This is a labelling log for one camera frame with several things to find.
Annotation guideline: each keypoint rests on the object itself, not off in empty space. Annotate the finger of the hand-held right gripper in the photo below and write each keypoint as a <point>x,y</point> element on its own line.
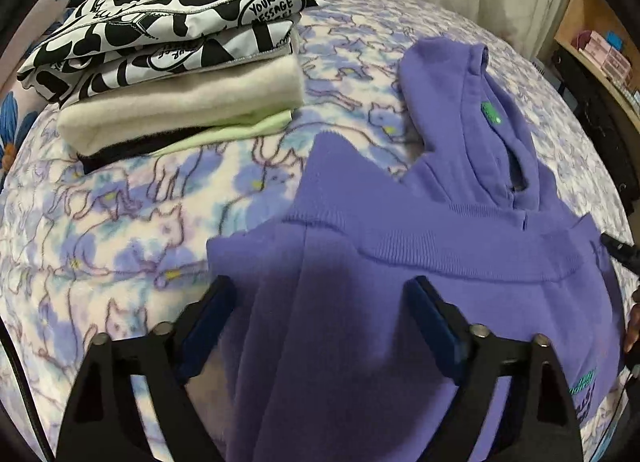
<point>622,252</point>

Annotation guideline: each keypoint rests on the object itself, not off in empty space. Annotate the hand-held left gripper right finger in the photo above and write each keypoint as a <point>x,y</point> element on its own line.
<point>435,324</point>

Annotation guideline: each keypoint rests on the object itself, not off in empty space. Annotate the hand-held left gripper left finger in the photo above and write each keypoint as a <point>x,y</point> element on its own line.
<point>205,329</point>

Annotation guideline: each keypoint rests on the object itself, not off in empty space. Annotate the purple zip hoodie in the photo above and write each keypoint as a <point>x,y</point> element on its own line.
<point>400,252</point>

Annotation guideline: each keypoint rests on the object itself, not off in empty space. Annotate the person's right hand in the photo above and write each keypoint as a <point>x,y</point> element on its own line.
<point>634,327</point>

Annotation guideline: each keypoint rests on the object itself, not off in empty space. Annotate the purple cat print blanket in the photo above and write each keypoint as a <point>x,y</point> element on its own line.
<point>125,232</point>

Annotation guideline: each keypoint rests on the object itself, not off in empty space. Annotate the black bag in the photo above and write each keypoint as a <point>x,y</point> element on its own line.
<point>600,107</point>

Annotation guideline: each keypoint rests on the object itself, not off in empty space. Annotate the black folded garment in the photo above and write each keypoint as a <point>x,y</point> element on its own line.
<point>130,149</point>

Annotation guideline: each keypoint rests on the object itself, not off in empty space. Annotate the white box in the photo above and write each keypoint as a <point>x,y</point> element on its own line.
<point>539,67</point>

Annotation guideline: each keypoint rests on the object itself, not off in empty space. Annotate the light green folded garment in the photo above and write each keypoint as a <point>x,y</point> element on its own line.
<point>250,127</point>

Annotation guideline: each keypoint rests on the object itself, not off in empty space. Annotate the cream folded garment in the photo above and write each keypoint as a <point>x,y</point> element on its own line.
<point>175,97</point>

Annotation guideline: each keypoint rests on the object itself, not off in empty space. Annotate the wooden shelf unit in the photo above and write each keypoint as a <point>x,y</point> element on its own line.
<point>595,7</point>

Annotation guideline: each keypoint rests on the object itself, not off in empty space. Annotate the blue flower print quilt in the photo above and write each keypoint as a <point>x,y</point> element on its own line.
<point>7,117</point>

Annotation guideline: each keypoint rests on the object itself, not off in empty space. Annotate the black and white printed garment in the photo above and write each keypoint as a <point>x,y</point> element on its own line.
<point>150,17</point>

